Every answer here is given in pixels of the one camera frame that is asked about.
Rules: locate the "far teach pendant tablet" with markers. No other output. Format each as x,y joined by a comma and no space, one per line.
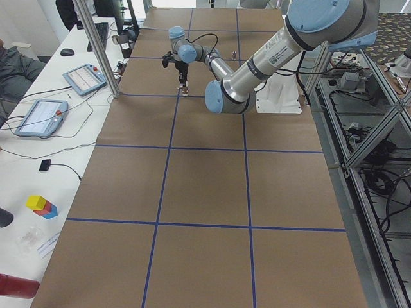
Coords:
85,79

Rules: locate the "black computer mouse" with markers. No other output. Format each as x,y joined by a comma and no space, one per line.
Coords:
67,52

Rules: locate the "seated person grey jacket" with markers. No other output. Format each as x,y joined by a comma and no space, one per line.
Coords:
18,73

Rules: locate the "blue wooden block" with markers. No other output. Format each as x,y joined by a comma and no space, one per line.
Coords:
53,214

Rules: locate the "black cylinder object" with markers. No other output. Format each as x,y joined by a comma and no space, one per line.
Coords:
6,218

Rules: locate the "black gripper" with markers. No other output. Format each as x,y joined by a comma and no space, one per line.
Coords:
182,67

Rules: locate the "near teach pendant tablet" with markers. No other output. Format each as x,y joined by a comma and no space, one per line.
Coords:
43,118

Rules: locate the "white brass PPR valve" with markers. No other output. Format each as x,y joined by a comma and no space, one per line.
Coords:
183,90

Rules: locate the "clear plastic bag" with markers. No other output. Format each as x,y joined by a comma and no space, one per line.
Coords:
29,239

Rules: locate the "aluminium frame post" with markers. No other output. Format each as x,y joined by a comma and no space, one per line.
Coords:
100,54

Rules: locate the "yellow wooden block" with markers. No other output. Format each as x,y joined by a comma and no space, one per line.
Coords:
36,202

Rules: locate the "small black box device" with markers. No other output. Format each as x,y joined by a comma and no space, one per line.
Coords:
45,165

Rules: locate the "red cylinder bottle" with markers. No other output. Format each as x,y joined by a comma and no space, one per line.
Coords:
18,287

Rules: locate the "black keyboard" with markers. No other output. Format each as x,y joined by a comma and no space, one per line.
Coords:
102,29

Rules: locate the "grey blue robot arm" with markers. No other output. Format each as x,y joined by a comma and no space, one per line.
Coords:
344,25

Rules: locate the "red wooden block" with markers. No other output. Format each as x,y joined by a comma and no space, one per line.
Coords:
47,209

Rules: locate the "teach pendant tablet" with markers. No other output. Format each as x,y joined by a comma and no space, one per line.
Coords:
85,79
43,118

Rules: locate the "white paper card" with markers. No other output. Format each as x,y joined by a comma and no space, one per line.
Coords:
48,246

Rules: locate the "aluminium frame rack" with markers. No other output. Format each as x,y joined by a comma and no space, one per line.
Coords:
366,113

